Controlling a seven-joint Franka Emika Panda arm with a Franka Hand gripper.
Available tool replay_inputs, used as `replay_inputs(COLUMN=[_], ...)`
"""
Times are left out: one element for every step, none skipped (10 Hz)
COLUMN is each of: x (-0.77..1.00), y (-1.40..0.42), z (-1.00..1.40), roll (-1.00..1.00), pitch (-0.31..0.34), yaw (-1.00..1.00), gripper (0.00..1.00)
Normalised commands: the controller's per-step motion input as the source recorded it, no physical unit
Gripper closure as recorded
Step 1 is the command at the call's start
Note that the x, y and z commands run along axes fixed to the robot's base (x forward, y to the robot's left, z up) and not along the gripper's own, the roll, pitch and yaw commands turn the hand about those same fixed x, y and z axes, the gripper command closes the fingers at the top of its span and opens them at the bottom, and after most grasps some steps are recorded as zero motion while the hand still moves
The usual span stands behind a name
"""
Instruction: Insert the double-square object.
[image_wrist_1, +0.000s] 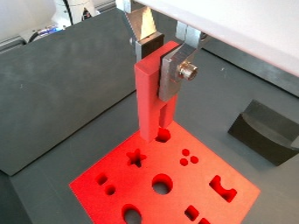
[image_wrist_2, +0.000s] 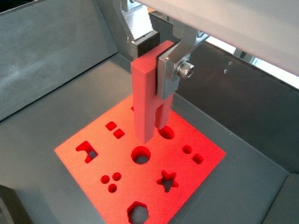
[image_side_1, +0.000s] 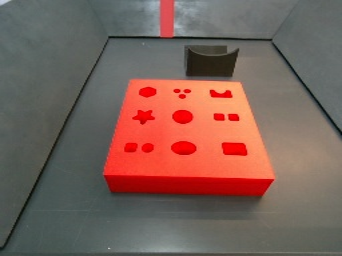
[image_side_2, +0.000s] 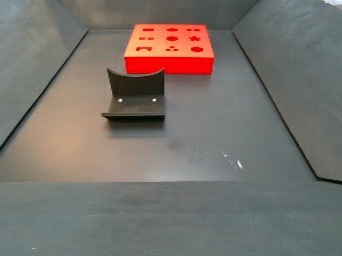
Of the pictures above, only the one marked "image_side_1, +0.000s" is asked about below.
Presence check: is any red shape-sorting block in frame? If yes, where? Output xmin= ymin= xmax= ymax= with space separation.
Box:
xmin=104 ymin=79 xmax=275 ymax=196

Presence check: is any black curved holder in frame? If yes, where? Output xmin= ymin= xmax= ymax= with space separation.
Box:
xmin=184 ymin=45 xmax=239 ymax=77

